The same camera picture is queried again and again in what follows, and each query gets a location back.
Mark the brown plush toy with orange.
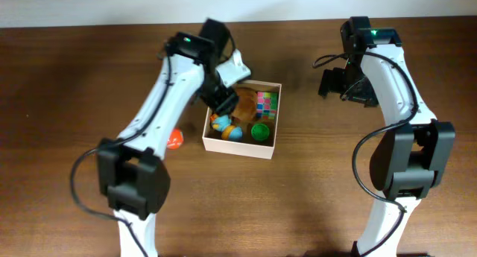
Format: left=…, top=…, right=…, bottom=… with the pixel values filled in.
left=231, top=88, right=258, bottom=122

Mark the red grey toy ball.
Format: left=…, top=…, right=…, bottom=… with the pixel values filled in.
left=166, top=128, right=184, bottom=150

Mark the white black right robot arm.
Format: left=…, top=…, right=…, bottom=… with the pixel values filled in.
left=318, top=17, right=455, bottom=256

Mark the pastel puzzle cube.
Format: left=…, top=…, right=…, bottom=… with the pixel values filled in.
left=256, top=92, right=279, bottom=120

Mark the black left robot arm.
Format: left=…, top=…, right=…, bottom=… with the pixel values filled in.
left=96, top=19, right=250, bottom=256

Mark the beige open cardboard box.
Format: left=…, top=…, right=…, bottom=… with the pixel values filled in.
left=202, top=80, right=282, bottom=159

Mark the yellow blue toy duck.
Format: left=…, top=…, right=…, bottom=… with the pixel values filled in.
left=209, top=114, right=243, bottom=142

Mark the green lattice ball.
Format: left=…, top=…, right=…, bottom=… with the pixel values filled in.
left=250, top=123, right=270, bottom=142

